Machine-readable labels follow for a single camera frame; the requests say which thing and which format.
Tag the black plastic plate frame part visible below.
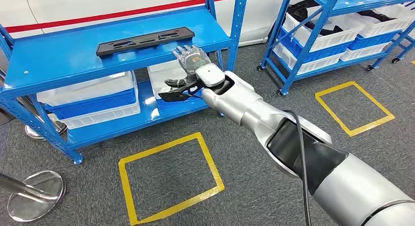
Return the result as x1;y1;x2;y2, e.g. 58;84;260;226
95;26;196;58

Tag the black car part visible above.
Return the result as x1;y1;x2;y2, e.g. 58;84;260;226
356;9;394;23
287;0;344;36

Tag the blue steel shelf rack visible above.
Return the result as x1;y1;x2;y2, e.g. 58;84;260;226
0;0;249;165

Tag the white car with red stripe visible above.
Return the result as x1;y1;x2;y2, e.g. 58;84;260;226
0;0;305;47

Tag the chrome stanchion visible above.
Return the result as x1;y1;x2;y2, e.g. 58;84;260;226
0;170;66;223
18;96;68;141

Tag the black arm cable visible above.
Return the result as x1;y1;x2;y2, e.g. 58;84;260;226
282;109;313;226

